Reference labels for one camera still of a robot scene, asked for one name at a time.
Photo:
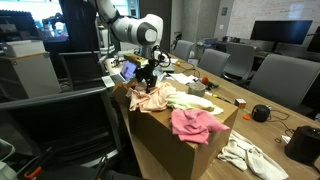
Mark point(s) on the open laptop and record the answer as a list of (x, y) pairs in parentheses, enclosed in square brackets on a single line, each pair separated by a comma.
[(123, 74)]

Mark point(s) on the salmon colored shirt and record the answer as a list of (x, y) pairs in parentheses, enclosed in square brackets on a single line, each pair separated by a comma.
[(155, 100)]

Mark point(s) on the pale yellow-green shirt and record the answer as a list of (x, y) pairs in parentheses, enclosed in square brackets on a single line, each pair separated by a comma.
[(184, 101)]

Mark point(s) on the black computer monitor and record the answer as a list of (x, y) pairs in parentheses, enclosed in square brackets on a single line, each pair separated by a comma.
[(287, 31)]

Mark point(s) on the orange handled clamp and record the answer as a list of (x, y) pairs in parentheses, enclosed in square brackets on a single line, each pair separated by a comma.
[(37, 165)]

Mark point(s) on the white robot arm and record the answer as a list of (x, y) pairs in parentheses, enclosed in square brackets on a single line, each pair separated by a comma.
[(145, 32)]

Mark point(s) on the grey office chair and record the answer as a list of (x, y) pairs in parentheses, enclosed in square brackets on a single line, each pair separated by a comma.
[(80, 125)]

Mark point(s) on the large cardboard box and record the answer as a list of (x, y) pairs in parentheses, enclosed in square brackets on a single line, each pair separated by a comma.
[(182, 160)]

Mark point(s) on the grey tape roll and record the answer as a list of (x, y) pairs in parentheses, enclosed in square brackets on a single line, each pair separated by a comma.
[(196, 88)]

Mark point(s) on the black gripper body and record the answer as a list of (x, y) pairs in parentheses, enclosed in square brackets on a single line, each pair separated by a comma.
[(146, 73)]

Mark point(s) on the pink shirt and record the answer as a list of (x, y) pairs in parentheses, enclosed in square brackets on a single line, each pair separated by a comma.
[(194, 125)]

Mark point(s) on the rubiks cube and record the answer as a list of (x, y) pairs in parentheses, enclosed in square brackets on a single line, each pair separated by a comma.
[(240, 103)]

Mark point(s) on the grey chair across table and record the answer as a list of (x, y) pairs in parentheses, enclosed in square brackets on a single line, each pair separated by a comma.
[(284, 80)]

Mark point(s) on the white cloth on table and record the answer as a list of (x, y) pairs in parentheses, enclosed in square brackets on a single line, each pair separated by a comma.
[(243, 154)]

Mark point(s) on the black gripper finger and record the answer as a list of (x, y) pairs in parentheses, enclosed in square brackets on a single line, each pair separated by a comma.
[(151, 84), (144, 85)]

